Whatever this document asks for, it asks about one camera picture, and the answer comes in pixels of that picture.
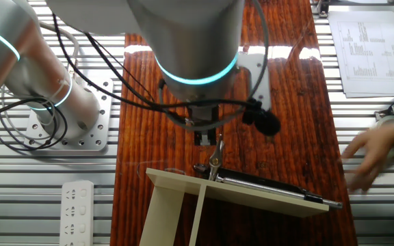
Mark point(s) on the printed paper sheets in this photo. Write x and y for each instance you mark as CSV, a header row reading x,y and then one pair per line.
x,y
364,51

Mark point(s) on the black C-clamp with steel screw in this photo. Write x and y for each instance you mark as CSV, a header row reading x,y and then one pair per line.
x,y
251,178

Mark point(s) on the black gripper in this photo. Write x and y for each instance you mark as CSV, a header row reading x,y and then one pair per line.
x,y
204,116

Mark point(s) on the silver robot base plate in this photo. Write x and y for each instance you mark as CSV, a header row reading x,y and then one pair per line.
x,y
103,112

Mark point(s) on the brown wooden board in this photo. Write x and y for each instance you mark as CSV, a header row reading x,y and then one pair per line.
x,y
303,112

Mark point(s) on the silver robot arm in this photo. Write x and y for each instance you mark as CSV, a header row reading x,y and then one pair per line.
x,y
190,41

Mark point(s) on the white power strip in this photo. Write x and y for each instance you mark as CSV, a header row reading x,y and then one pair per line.
x,y
77,215

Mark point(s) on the person's left hand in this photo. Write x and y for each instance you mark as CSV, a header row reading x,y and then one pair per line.
x,y
376,147

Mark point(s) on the aluminium frame post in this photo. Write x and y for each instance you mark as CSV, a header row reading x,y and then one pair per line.
x,y
320,8

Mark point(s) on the silver camera mount bracket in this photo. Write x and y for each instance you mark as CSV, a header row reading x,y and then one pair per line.
x,y
258,78

